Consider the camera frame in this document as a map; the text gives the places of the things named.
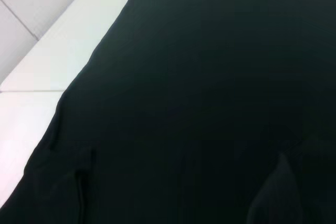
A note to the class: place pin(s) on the black t-shirt with white print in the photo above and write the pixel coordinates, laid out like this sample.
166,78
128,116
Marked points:
197,90

